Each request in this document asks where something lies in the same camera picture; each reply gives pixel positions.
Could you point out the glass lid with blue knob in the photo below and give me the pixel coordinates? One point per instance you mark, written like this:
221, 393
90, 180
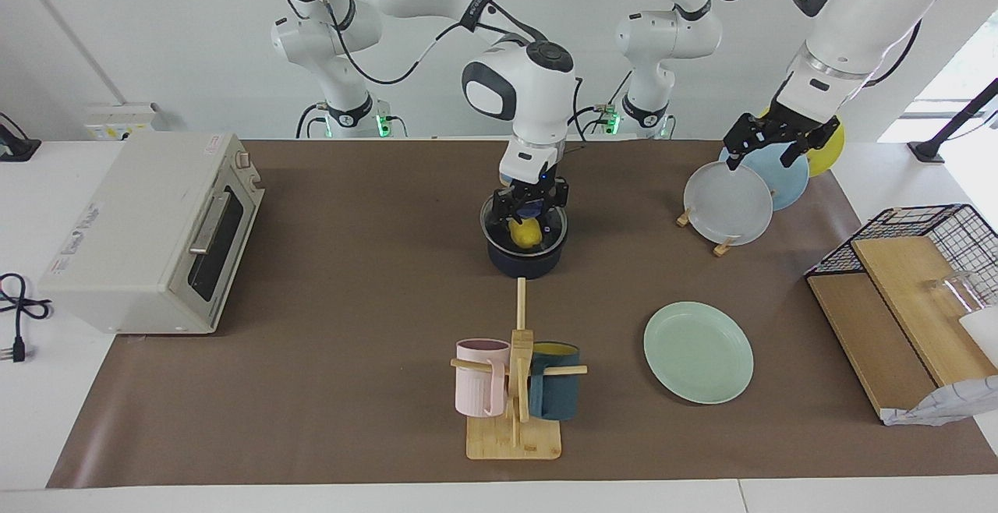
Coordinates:
530, 207

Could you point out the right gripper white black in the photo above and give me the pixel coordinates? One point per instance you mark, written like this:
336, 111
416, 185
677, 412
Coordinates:
530, 166

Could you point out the white container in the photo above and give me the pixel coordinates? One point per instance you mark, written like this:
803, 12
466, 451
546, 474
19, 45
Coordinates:
982, 337

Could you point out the light green plate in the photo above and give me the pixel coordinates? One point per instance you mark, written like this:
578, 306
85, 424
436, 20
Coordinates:
698, 353

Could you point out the dark teal mug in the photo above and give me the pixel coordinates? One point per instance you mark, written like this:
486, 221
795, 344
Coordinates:
555, 392

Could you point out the pink mug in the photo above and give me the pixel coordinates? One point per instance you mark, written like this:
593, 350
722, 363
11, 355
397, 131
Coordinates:
477, 388

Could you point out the beige toaster oven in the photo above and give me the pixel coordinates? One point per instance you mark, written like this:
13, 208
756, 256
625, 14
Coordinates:
132, 232

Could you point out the white patterned cloth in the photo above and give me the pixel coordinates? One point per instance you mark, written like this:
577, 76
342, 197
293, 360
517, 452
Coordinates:
943, 404

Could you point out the yellow potato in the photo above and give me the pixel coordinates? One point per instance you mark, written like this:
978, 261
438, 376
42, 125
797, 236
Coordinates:
526, 235

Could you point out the wooden plate rack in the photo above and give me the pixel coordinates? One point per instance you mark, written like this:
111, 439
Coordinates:
723, 248

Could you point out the clear glass cup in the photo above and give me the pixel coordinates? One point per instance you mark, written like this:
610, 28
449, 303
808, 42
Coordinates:
963, 287

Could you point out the light blue plate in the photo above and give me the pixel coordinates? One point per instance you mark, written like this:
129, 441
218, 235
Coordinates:
787, 185

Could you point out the brown wooden board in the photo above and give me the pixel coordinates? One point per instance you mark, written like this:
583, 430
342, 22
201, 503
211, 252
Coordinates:
865, 341

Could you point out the black clamp base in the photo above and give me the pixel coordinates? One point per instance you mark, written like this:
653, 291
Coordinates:
19, 148

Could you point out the white wall socket box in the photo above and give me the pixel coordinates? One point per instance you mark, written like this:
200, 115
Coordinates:
117, 127

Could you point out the yellow plate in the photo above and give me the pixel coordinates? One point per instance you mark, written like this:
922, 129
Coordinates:
826, 158

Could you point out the black pole stand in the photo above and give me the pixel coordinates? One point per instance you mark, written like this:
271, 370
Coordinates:
928, 152

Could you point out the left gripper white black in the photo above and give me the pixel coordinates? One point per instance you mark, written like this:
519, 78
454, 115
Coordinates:
811, 104

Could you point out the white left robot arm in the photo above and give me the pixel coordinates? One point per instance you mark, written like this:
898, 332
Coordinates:
858, 14

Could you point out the brown table mat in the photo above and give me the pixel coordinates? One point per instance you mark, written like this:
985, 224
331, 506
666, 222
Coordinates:
351, 341

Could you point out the wooden mug tree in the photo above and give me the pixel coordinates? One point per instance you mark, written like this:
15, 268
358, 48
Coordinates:
514, 443

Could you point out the light wooden board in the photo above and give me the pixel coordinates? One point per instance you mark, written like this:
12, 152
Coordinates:
912, 295

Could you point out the grey plate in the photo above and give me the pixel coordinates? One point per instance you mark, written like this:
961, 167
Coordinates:
727, 205

